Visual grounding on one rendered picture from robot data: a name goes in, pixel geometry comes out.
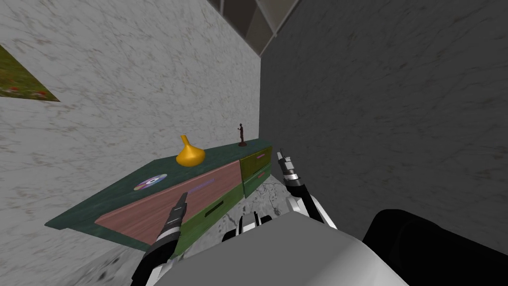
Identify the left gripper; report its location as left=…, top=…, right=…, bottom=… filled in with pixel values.
left=166, top=192, right=189, bottom=231

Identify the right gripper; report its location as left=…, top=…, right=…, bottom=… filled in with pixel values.
left=276, top=148, right=295, bottom=173

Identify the brown drawer front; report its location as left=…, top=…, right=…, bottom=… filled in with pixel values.
left=94, top=160, right=244, bottom=246

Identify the olive drawer front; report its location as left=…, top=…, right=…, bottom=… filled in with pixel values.
left=239, top=145, right=274, bottom=181

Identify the small green drawer front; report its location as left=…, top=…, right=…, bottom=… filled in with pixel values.
left=242, top=163, right=273, bottom=199

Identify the silver compact disc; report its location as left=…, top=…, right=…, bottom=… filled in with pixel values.
left=132, top=173, right=169, bottom=192

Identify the long green drawer front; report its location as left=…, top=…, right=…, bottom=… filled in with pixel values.
left=170, top=183, right=245, bottom=259

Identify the yellow vase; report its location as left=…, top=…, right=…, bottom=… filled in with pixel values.
left=175, top=135, right=207, bottom=168

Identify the dark green dresser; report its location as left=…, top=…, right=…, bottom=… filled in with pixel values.
left=44, top=138, right=274, bottom=261

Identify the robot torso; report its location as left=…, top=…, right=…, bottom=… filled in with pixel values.
left=152, top=212, right=409, bottom=286

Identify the black drawer handle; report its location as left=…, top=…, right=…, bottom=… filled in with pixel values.
left=204, top=200, right=225, bottom=218

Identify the purple drawer handle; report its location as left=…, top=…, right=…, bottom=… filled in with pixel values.
left=187, top=178, right=216, bottom=195

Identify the green wall picture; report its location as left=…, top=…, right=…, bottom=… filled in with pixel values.
left=0, top=43, right=62, bottom=103

